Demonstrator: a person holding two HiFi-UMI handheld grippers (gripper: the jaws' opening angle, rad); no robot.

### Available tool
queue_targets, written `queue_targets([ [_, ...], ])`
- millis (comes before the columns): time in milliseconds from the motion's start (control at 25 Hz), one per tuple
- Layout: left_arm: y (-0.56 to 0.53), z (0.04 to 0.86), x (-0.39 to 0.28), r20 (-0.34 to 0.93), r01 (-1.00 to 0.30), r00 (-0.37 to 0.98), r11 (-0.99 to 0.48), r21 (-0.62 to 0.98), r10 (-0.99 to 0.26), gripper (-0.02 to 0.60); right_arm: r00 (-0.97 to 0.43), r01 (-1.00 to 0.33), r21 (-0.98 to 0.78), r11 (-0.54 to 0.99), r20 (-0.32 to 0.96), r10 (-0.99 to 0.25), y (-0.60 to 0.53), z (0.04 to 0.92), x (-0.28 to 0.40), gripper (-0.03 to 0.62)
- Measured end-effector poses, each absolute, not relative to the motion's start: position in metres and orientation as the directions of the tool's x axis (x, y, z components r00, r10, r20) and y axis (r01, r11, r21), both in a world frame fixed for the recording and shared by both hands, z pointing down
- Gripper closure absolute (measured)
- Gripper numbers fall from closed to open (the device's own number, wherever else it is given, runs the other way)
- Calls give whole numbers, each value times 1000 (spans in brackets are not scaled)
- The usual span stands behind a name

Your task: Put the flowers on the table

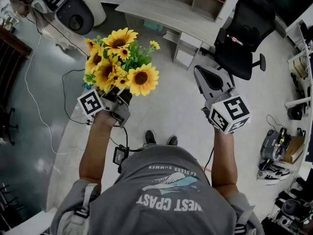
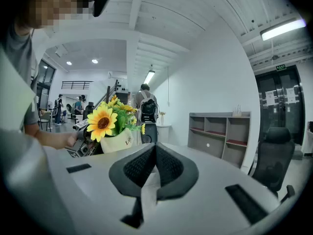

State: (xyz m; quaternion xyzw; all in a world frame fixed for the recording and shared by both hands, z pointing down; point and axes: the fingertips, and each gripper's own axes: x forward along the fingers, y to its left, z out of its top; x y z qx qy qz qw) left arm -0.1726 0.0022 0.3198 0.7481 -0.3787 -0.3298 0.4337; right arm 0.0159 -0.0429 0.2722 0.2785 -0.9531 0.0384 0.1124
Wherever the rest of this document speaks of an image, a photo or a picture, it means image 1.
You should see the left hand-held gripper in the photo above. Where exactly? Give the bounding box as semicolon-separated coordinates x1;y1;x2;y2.
77;86;133;129

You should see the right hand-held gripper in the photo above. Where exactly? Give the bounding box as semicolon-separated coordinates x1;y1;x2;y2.
194;65;251;135

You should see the yellow sunflower bouquet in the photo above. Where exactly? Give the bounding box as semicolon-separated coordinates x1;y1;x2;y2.
82;27;161;97

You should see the person's right forearm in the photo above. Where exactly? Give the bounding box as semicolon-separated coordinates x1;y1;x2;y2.
210;126;238;188

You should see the person's left forearm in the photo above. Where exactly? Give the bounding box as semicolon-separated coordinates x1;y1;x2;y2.
79;111;117;184

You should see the white long office desk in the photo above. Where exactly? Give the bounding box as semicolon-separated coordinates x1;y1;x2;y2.
285;20;313;171

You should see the grey wooden desk with shelves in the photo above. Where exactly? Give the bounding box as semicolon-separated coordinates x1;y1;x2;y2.
114;0;243;70

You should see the black computer monitor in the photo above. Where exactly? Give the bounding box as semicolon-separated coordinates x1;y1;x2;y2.
273;0;313;27

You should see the plastic bottle with red label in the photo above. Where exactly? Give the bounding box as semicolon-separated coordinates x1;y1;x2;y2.
226;34;244;46

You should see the person's left black shoe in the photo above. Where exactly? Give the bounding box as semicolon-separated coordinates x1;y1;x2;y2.
145;130;157;145

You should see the black mesh office chair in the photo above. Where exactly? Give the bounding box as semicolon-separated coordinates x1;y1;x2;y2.
214;0;277;81

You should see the teal plastic box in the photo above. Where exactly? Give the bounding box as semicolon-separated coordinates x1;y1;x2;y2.
143;20;164;32

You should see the grey and black tool bag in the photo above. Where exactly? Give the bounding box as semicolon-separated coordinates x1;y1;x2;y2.
260;127;291;161

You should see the black swivel chair base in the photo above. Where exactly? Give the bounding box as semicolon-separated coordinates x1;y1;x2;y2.
0;106;19;146

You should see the dark wooden cabinet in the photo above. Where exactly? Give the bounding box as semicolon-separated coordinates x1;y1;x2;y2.
0;25;33;107

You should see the white round bin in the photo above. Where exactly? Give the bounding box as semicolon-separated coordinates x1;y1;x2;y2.
73;0;107;28

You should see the brown cardboard box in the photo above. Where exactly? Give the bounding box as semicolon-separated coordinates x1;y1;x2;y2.
282;136;306;165

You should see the white and black sneaker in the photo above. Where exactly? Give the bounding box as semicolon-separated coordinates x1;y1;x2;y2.
256;169;286;186
266;161;293;175

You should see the person's grey printed t-shirt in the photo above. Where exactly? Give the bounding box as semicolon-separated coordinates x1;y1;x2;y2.
50;143;264;235

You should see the black floor cable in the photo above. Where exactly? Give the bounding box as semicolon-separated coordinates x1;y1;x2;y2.
62;69;95;125

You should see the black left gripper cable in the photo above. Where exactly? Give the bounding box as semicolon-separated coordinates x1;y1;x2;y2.
109;125;145;154

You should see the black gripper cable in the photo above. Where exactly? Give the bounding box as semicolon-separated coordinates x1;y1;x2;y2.
203;147;215;171
109;125;145;154

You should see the white floor cable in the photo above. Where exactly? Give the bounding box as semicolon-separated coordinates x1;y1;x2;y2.
24;28;68;155

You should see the small black cable box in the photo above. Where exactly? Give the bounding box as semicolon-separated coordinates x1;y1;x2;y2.
112;145;130;166

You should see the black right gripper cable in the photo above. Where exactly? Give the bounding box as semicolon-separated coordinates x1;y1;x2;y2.
203;147;215;171

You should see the grey shoulder strap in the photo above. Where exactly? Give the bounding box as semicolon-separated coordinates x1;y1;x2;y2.
234;204;256;235
73;183;98;220

